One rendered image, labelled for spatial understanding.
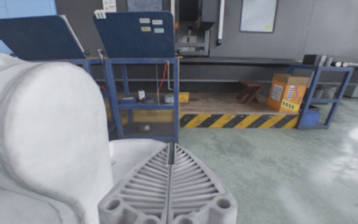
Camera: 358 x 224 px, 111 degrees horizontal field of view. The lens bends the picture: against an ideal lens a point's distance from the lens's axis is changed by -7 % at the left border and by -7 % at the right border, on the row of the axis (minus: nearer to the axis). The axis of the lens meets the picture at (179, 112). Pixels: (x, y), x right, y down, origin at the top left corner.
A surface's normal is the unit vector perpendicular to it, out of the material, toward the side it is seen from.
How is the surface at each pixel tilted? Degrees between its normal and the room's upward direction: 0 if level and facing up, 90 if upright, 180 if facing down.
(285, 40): 86
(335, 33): 86
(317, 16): 86
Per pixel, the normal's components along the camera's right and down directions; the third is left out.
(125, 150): 0.03, 0.02
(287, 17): -0.01, 0.31
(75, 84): 0.99, -0.12
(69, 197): 0.96, 0.22
